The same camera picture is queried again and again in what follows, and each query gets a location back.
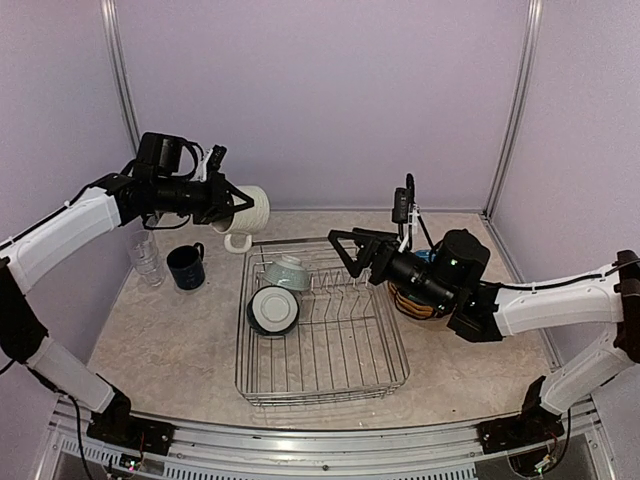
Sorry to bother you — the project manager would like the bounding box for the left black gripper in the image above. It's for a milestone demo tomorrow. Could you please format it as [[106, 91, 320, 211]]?
[[154, 169, 253, 223]]

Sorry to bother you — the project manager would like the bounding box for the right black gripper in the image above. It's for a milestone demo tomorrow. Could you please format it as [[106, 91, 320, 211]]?
[[328, 228, 455, 314]]

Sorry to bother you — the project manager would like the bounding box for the blue polka dot plate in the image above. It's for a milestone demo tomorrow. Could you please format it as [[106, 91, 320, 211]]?
[[414, 249, 438, 263]]

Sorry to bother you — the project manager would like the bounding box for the dark blue mug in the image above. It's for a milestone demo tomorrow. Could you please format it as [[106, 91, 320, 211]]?
[[166, 242, 206, 291]]

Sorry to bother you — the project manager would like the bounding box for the aluminium front frame rail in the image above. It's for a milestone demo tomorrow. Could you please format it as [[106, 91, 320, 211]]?
[[34, 394, 616, 480]]

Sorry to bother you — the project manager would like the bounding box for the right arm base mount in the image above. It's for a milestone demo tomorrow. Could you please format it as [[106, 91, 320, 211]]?
[[476, 412, 565, 454]]

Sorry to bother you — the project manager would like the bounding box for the bird pattern ceramic plate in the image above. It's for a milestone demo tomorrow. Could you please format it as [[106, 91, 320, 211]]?
[[398, 305, 445, 322]]

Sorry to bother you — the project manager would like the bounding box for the dark blue white bowl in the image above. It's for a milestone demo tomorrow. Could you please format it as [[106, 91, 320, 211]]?
[[246, 286, 300, 336]]

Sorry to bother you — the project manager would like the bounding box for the metal wire dish rack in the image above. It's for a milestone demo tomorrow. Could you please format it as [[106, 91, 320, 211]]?
[[235, 238, 410, 406]]

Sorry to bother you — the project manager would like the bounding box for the clear glass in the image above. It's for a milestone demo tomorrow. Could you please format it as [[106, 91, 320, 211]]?
[[127, 230, 158, 273], [131, 250, 166, 287]]

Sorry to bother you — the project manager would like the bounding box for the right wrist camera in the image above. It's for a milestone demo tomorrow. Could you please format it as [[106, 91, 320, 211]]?
[[391, 173, 432, 251]]

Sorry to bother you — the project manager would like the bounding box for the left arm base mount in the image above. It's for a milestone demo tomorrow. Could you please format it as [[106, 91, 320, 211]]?
[[87, 412, 176, 456]]

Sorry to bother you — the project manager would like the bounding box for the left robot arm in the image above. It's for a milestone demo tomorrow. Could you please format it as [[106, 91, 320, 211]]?
[[1, 132, 255, 445]]

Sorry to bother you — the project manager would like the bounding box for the back wall aluminium rail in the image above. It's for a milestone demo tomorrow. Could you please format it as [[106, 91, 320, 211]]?
[[271, 206, 485, 216]]

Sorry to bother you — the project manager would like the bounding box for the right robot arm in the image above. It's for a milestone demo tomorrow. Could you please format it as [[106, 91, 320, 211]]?
[[328, 228, 639, 454]]

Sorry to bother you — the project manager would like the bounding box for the left corner aluminium post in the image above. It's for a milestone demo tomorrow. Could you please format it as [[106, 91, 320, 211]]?
[[100, 0, 141, 159]]

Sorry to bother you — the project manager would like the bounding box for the right corner aluminium post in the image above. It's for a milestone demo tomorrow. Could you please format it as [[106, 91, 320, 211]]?
[[483, 0, 544, 222]]

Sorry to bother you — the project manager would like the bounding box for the corner aluminium post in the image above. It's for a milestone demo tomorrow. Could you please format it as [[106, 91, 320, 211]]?
[[483, 0, 544, 222], [100, 0, 141, 159]]

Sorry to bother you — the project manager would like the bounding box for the light striped rice bowl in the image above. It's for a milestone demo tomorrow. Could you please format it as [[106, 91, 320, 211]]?
[[263, 254, 311, 292]]

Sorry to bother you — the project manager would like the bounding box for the yellow polka dot plate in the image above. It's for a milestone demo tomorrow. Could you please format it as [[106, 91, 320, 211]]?
[[387, 282, 426, 305], [393, 296, 444, 321]]

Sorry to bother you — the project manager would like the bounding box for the white ceramic mug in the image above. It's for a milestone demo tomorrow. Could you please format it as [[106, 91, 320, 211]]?
[[212, 185, 271, 254]]

